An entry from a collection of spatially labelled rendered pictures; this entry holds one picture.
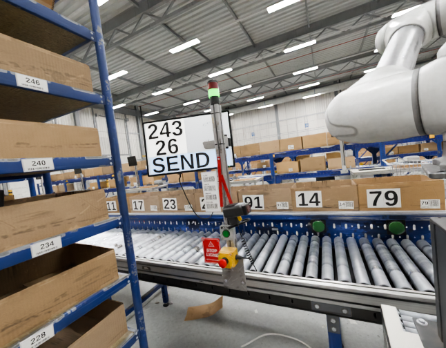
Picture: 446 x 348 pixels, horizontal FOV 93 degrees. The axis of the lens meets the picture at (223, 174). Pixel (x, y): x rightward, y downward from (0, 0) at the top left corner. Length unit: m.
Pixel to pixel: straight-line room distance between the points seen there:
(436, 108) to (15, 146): 0.93
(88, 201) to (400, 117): 0.86
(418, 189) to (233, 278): 1.11
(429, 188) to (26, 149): 1.72
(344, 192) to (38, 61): 1.51
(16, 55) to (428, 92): 0.93
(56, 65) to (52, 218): 0.42
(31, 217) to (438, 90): 0.95
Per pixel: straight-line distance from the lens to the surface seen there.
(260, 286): 1.12
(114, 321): 0.92
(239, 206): 0.93
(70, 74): 0.83
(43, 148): 0.73
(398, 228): 1.53
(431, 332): 0.90
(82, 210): 0.77
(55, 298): 0.77
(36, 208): 0.72
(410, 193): 1.58
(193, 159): 1.15
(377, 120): 0.64
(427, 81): 0.63
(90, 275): 0.80
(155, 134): 1.23
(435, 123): 0.63
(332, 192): 1.52
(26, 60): 0.78
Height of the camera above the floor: 1.28
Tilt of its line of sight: 3 degrees down
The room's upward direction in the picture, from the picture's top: 7 degrees counter-clockwise
